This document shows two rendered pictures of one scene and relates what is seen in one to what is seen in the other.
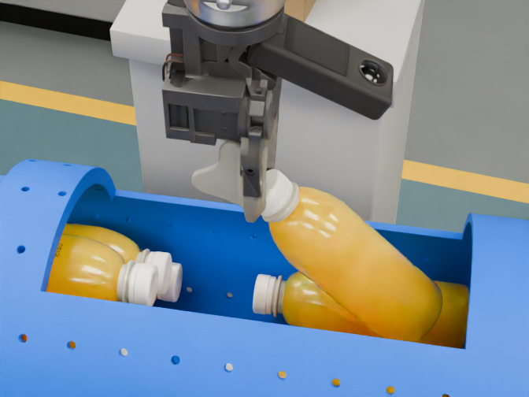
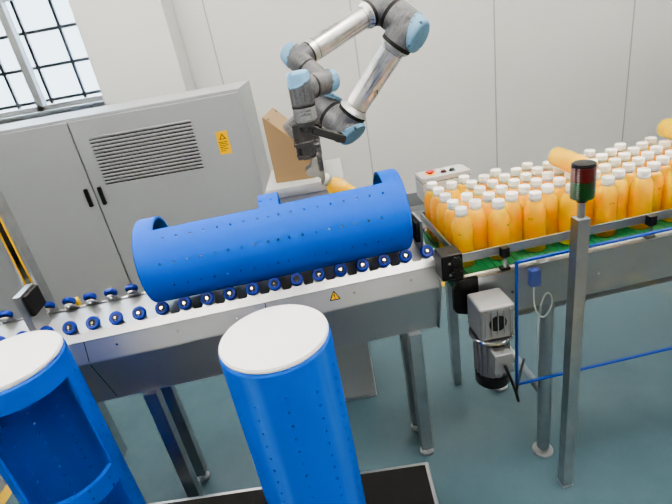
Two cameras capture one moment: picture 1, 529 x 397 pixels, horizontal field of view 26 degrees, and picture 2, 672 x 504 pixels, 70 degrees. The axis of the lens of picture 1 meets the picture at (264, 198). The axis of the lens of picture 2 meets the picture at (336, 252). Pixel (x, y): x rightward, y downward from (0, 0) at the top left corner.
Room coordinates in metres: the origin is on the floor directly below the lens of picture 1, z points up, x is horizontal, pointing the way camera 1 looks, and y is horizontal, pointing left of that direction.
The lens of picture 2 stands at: (-0.89, 0.37, 1.70)
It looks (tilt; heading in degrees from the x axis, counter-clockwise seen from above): 25 degrees down; 347
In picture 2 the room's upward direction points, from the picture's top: 10 degrees counter-clockwise
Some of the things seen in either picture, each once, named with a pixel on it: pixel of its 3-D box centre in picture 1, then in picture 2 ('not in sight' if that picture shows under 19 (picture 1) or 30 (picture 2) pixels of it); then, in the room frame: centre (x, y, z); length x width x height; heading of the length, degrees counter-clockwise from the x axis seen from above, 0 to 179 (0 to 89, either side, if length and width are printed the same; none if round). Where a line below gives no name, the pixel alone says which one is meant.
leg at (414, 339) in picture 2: not in sight; (420, 395); (0.49, -0.20, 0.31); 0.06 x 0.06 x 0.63; 80
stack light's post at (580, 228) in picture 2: not in sight; (571, 369); (0.13, -0.59, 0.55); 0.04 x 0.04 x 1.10; 80
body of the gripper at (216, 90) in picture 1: (227, 63); (307, 139); (0.66, 0.03, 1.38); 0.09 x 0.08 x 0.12; 80
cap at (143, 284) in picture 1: (142, 285); not in sight; (0.62, 0.11, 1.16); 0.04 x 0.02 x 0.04; 171
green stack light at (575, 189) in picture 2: not in sight; (582, 188); (0.13, -0.59, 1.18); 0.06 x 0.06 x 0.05
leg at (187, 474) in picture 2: not in sight; (177, 452); (0.66, 0.77, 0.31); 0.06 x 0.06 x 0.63; 80
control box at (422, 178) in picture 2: not in sight; (442, 182); (0.80, -0.52, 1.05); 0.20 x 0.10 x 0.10; 80
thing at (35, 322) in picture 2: not in sight; (35, 309); (0.77, 1.04, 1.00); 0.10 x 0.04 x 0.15; 170
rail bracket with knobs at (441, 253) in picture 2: not in sight; (448, 264); (0.35, -0.28, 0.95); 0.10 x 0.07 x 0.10; 170
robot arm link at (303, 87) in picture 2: not in sight; (301, 88); (0.66, 0.02, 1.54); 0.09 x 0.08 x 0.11; 119
